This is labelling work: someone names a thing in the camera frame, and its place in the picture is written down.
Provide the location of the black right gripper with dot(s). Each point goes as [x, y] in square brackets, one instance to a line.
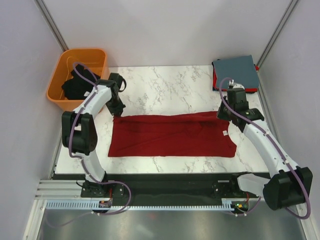
[220, 114]

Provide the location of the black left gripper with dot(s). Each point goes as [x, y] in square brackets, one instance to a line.
[118, 111]

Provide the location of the dark red t shirt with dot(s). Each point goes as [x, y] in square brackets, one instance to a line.
[199, 134]

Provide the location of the orange plastic laundry basket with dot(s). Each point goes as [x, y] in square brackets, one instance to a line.
[94, 58]

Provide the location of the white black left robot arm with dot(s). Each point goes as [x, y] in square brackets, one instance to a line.
[80, 136]

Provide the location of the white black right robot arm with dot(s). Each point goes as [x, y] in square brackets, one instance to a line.
[288, 184]

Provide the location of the black t shirt in basket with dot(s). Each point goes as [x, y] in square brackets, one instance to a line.
[76, 88]

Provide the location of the folded grey blue t shirt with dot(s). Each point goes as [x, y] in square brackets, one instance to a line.
[236, 72]

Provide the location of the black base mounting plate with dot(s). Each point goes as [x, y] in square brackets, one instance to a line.
[173, 189]

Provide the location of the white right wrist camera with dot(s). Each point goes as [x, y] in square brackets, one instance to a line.
[234, 85]

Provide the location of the white slotted cable duct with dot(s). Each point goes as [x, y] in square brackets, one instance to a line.
[99, 205]

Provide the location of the left aluminium frame post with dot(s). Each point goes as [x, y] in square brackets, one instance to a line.
[51, 23]

